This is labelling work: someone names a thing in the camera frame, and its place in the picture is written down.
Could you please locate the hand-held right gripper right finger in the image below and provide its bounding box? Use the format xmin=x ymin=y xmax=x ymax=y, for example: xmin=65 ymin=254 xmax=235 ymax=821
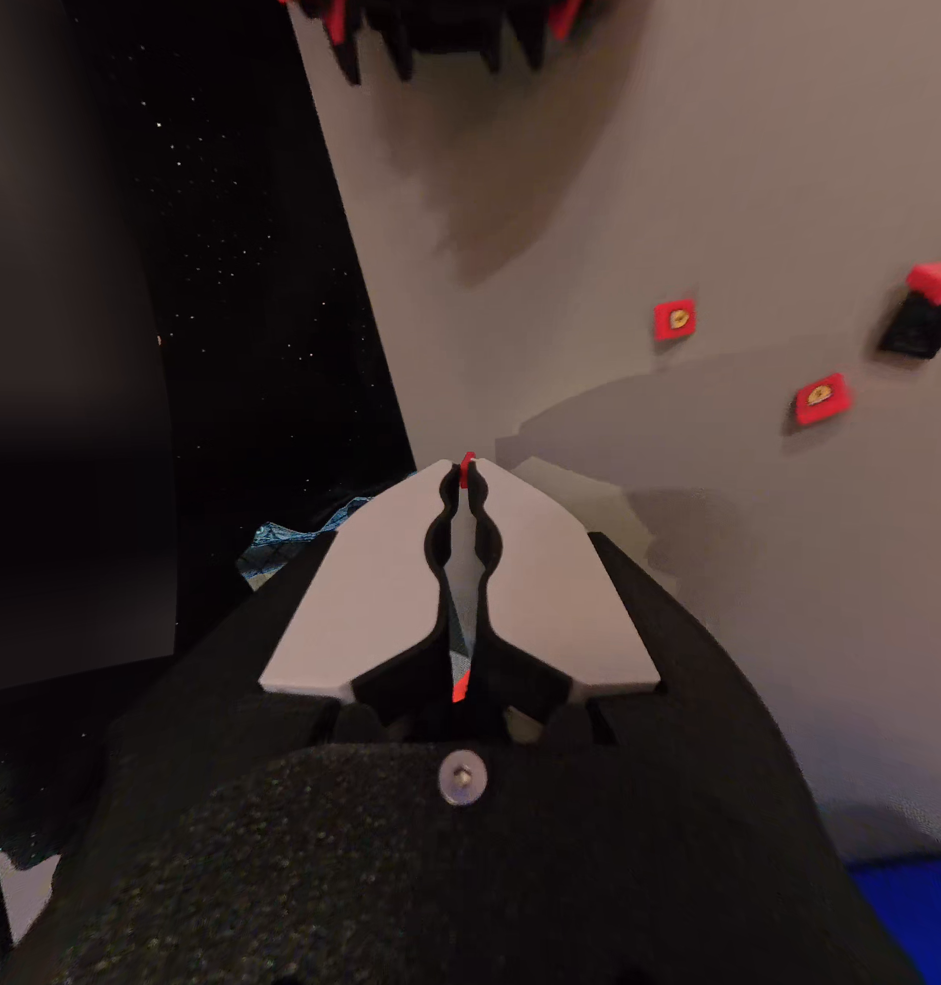
xmin=469 ymin=459 xmax=664 ymax=722

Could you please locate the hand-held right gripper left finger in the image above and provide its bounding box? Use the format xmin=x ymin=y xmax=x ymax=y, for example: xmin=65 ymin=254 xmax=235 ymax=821
xmin=258 ymin=459 xmax=461 ymax=722

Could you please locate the red lego tile yellow emblem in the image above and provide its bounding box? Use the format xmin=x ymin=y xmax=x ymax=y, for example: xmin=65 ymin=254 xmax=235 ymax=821
xmin=793 ymin=373 xmax=853 ymax=426

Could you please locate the red lego car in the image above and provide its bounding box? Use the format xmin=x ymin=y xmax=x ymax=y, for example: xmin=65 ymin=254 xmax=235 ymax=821
xmin=282 ymin=0 xmax=598 ymax=86

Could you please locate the red lego slope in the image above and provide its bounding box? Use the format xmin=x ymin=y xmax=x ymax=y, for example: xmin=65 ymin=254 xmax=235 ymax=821
xmin=653 ymin=299 xmax=698 ymax=342

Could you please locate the black and red lego piece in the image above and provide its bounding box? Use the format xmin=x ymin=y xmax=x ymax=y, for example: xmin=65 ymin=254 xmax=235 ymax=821
xmin=876 ymin=262 xmax=941 ymax=360

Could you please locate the blue plastic bin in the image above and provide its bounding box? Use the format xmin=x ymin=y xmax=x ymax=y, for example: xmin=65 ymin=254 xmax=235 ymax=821
xmin=846 ymin=853 xmax=941 ymax=985

